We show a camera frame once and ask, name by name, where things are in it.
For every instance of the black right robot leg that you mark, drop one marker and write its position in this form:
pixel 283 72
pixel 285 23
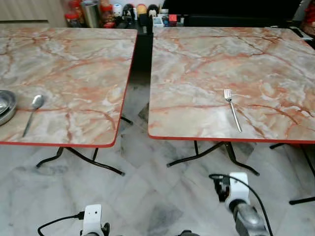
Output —
pixel 186 233

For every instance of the red festive decoration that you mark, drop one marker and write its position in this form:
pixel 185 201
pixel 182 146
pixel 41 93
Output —
pixel 310 17

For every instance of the light wood cabinet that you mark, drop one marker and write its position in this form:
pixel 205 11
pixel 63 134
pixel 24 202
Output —
pixel 29 10

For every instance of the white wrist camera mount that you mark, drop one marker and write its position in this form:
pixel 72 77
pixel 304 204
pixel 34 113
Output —
pixel 92 219
pixel 239 186

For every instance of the steel tumbler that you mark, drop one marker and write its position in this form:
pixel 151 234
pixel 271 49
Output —
pixel 91 14

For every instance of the black television screen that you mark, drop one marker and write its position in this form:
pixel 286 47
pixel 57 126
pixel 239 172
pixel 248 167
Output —
pixel 231 7

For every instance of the round steel plate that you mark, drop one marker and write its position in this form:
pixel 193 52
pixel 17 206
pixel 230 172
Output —
pixel 12 110

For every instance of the red lid jar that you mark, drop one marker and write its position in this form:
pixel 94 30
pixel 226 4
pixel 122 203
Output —
pixel 73 20

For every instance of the black metal table leg frame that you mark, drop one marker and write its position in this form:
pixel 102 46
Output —
pixel 78 156
pixel 231 155

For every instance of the round steel bowl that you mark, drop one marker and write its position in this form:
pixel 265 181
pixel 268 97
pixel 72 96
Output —
pixel 3 104

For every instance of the silver steel fork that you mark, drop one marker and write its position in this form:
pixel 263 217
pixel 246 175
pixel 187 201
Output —
pixel 233 110

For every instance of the small red box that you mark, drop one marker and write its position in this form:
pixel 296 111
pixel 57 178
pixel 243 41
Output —
pixel 173 18

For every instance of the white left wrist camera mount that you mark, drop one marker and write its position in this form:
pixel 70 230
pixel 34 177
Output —
pixel 92 219

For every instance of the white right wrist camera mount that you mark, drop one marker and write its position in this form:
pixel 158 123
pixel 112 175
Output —
pixel 239 186

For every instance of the silver steel spoon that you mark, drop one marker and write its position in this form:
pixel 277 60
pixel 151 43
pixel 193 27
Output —
pixel 37 102

